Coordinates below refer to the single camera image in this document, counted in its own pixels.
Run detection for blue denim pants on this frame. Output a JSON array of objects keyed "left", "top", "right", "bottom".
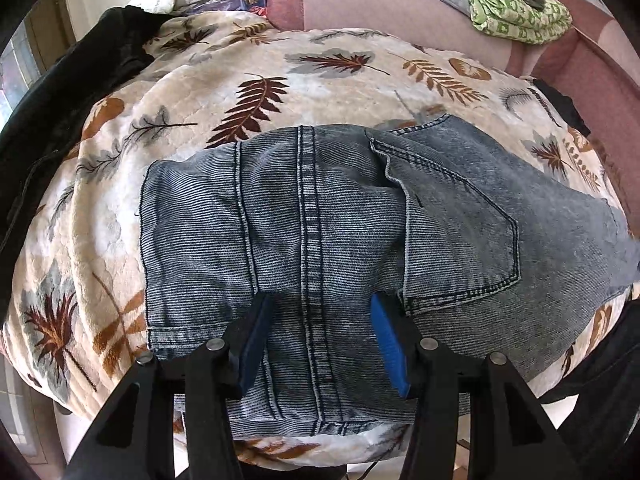
[{"left": 139, "top": 112, "right": 638, "bottom": 436}]

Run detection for pink sofa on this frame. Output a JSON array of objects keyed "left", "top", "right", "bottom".
[{"left": 265, "top": 0, "right": 640, "bottom": 171}]

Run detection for window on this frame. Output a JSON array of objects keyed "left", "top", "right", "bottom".
[{"left": 0, "top": 20, "right": 38, "bottom": 131}]

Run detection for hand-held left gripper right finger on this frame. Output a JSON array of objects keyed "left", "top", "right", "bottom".
[{"left": 369, "top": 292, "right": 568, "bottom": 480}]

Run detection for purple printed cloth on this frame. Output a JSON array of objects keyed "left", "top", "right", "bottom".
[{"left": 190, "top": 0, "right": 271, "bottom": 17}]

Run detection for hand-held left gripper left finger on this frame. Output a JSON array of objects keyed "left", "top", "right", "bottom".
[{"left": 65, "top": 292, "right": 276, "bottom": 480}]

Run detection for leaf printed blanket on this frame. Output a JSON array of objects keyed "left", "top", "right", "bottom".
[{"left": 0, "top": 10, "right": 631, "bottom": 471}]

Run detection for green patterned cloth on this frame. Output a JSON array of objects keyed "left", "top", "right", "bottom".
[{"left": 452, "top": 0, "right": 573, "bottom": 43}]

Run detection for black jacket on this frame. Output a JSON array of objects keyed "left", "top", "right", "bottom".
[{"left": 0, "top": 5, "right": 171, "bottom": 321}]

